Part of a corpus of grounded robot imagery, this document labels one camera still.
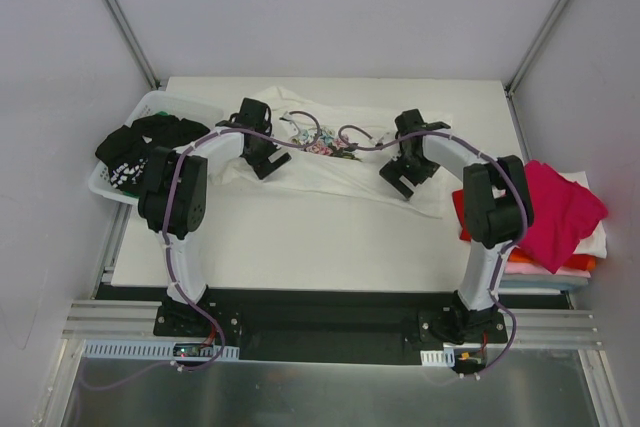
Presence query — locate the aluminium rail profile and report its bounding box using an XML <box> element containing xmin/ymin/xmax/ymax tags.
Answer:
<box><xmin>62</xmin><ymin>300</ymin><xmax>605</xmax><ymax>350</ymax></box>

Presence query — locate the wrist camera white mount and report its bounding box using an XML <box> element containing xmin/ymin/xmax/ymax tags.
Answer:
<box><xmin>372</xmin><ymin>131</ymin><xmax>396</xmax><ymax>147</ymax></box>
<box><xmin>279</xmin><ymin>112</ymin><xmax>301</xmax><ymax>142</ymax></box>

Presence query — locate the black printed t-shirt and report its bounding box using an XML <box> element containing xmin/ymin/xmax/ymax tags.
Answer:
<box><xmin>95</xmin><ymin>112</ymin><xmax>210</xmax><ymax>197</ymax></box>

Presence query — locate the right aluminium frame post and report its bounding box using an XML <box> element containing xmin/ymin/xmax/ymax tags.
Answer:
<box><xmin>504</xmin><ymin>0</ymin><xmax>573</xmax><ymax>99</ymax></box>

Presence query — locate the aluminium frame post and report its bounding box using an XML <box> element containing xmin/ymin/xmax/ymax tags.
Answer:
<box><xmin>504</xmin><ymin>0</ymin><xmax>573</xmax><ymax>99</ymax></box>
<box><xmin>101</xmin><ymin>0</ymin><xmax>161</xmax><ymax>90</ymax></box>

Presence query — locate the white folded t-shirt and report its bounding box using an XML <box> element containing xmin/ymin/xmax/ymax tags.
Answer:
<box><xmin>561</xmin><ymin>171</ymin><xmax>607</xmax><ymax>259</ymax></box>

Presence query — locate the magenta t-shirt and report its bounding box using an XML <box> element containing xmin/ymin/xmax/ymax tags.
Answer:
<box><xmin>519</xmin><ymin>160</ymin><xmax>609</xmax><ymax>274</ymax></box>

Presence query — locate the light blue folded t-shirt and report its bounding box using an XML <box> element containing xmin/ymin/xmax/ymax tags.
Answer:
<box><xmin>499</xmin><ymin>274</ymin><xmax>589</xmax><ymax>291</ymax></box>

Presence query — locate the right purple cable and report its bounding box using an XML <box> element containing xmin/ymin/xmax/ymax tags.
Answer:
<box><xmin>338</xmin><ymin>124</ymin><xmax>529</xmax><ymax>387</ymax></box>

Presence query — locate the left aluminium frame post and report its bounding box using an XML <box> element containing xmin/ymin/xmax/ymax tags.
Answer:
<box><xmin>101</xmin><ymin>0</ymin><xmax>161</xmax><ymax>90</ymax></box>

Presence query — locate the white plastic laundry basket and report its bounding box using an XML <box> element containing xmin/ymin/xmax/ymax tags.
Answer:
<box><xmin>88</xmin><ymin>91</ymin><xmax>224</xmax><ymax>205</ymax></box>

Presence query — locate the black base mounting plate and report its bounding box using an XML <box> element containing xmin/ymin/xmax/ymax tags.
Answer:
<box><xmin>153</xmin><ymin>288</ymin><xmax>507</xmax><ymax>365</ymax></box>

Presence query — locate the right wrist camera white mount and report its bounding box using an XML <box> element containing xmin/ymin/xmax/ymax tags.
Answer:
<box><xmin>372</xmin><ymin>131</ymin><xmax>396</xmax><ymax>147</ymax></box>

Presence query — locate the orange folded t-shirt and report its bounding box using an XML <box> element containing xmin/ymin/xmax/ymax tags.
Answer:
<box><xmin>509</xmin><ymin>248</ymin><xmax>596</xmax><ymax>272</ymax></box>

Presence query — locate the left grey cable duct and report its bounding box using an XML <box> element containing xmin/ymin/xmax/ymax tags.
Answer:
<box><xmin>84</xmin><ymin>340</ymin><xmax>240</xmax><ymax>362</ymax></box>

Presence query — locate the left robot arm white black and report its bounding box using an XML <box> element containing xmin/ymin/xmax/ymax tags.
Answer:
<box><xmin>137</xmin><ymin>98</ymin><xmax>291</xmax><ymax>347</ymax></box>

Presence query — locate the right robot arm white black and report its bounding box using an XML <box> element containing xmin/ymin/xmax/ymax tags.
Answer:
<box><xmin>379</xmin><ymin>109</ymin><xmax>534</xmax><ymax>345</ymax></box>

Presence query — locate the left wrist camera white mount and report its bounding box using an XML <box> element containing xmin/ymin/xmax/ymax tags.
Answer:
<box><xmin>279</xmin><ymin>112</ymin><xmax>301</xmax><ymax>142</ymax></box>

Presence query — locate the pink folded t-shirt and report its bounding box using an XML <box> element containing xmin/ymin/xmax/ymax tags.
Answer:
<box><xmin>505</xmin><ymin>262</ymin><xmax>591</xmax><ymax>279</ymax></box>

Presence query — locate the grey cable duct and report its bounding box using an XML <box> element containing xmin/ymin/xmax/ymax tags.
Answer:
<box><xmin>84</xmin><ymin>340</ymin><xmax>240</xmax><ymax>362</ymax></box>
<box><xmin>420</xmin><ymin>348</ymin><xmax>455</xmax><ymax>368</ymax></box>

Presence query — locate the white floral print t-shirt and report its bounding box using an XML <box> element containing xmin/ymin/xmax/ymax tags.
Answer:
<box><xmin>207</xmin><ymin>86</ymin><xmax>456</xmax><ymax>221</ymax></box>

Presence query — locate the red t-shirt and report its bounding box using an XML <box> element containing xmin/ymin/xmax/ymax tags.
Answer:
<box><xmin>452</xmin><ymin>189</ymin><xmax>471</xmax><ymax>242</ymax></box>

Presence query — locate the right grey cable duct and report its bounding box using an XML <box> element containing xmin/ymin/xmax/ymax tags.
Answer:
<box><xmin>420</xmin><ymin>348</ymin><xmax>455</xmax><ymax>368</ymax></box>

